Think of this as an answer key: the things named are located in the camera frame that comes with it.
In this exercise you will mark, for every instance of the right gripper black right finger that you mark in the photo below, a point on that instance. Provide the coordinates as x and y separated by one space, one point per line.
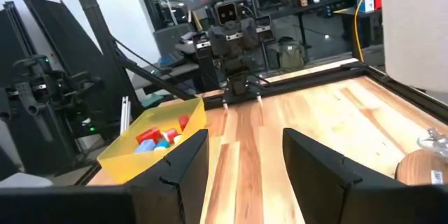
315 182

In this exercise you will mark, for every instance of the black folded panel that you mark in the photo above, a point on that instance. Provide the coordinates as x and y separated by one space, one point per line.
52 24

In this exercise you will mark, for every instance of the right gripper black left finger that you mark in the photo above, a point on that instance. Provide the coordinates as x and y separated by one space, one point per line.
185 168

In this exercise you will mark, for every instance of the white metal post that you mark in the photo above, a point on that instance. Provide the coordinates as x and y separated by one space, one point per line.
125 115

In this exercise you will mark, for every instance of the yellow translucent plastic bin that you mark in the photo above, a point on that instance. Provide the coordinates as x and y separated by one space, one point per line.
119 162

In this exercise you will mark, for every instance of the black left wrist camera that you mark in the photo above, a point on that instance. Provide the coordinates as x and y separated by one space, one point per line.
227 13

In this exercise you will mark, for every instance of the lavender cube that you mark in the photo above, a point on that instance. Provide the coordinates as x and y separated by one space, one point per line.
145 146

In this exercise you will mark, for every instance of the white cylindrical lamp shade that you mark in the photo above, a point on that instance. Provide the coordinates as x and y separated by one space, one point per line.
416 28

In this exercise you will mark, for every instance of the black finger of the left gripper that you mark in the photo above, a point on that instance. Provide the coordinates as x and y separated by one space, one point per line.
202 45
264 29

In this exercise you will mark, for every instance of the round wooden lamp base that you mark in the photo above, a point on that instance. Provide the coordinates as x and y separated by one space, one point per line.
416 168

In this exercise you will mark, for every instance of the red wall charger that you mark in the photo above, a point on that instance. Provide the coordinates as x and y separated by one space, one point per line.
148 134

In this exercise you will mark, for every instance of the olive green backpack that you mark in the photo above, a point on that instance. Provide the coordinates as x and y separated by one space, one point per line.
291 55

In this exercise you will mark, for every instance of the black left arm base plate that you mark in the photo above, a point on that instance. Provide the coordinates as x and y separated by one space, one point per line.
241 94

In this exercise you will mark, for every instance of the teal and white charger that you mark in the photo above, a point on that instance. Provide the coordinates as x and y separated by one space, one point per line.
161 144

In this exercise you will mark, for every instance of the black neighbouring robot rig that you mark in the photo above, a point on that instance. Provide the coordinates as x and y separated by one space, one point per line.
38 87

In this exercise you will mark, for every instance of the black vertical frame post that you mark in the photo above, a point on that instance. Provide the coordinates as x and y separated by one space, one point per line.
94 24

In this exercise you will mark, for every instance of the white and blue box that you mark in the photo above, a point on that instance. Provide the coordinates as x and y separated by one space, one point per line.
365 2

